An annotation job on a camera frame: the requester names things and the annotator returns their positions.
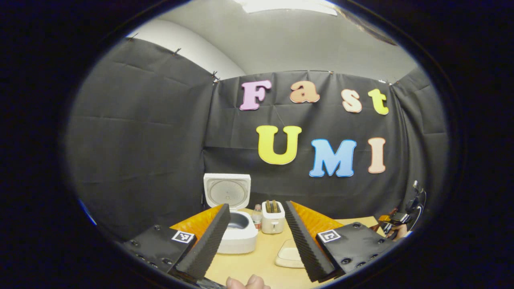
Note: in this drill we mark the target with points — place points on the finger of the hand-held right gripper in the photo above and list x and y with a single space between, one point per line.
395 218

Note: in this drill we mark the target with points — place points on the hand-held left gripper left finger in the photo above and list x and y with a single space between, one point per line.
209 245

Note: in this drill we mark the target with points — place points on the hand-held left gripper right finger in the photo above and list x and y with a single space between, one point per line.
305 249

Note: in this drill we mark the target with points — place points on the clear tray of rice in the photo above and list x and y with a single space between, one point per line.
290 255

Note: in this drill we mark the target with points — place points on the white rice cooker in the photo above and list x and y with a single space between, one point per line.
227 189

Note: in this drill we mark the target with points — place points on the white toaster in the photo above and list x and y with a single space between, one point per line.
273 220

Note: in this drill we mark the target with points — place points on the clear plastic bottle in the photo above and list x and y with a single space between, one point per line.
257 218

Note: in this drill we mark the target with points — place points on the black backdrop cloth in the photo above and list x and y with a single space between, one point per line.
144 152

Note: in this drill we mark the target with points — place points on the large ceiling light panel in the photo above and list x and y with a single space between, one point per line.
289 6

